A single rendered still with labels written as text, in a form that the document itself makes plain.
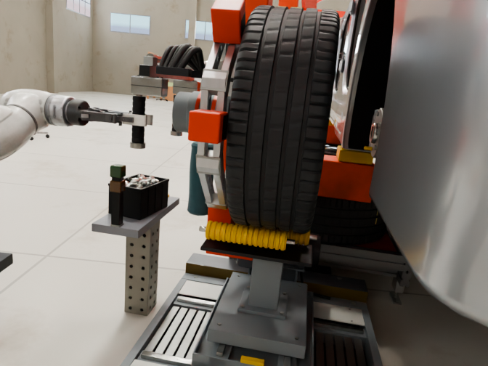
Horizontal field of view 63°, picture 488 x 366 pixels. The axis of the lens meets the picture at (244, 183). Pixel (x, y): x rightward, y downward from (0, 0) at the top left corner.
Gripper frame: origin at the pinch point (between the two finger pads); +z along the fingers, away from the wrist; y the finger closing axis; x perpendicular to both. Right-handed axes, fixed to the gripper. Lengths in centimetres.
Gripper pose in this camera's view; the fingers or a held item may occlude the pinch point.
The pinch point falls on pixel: (138, 119)
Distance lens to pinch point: 118.0
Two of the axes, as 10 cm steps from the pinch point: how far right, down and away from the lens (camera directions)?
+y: -1.6, 2.2, -9.6
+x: 0.9, -9.7, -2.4
